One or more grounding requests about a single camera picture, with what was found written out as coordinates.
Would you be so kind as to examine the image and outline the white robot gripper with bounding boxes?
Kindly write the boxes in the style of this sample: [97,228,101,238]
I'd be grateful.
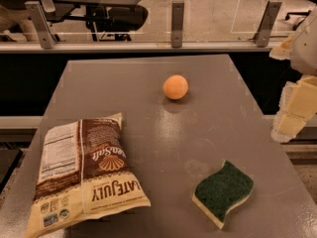
[269,8,317,143]

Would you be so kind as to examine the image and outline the right metal bracket post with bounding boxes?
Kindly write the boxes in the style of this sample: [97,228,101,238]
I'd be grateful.
[254,1,281,48]

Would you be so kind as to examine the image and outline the green and yellow sponge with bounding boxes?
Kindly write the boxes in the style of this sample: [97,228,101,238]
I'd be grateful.
[192,160,254,229]

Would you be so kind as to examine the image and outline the Late July chips bag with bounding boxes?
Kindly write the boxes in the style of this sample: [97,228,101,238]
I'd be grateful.
[26,113,151,238]

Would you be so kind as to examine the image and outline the orange ball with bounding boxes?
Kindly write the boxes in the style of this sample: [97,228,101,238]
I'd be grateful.
[162,74,188,100]

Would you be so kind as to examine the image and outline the left metal bracket post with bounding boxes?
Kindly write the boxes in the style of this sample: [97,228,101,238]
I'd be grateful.
[26,1,55,49]

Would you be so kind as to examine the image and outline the metal bracket post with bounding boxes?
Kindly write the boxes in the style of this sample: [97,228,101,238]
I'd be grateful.
[26,1,55,49]
[170,1,184,48]
[254,1,281,48]

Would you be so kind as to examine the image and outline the black office chair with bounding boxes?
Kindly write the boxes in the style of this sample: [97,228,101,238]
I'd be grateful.
[46,0,149,42]

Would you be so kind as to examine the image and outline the metal barrier rail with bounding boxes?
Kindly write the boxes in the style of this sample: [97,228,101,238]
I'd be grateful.
[0,41,280,54]

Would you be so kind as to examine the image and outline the middle metal bracket post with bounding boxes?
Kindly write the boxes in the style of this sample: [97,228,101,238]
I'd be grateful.
[170,1,184,48]

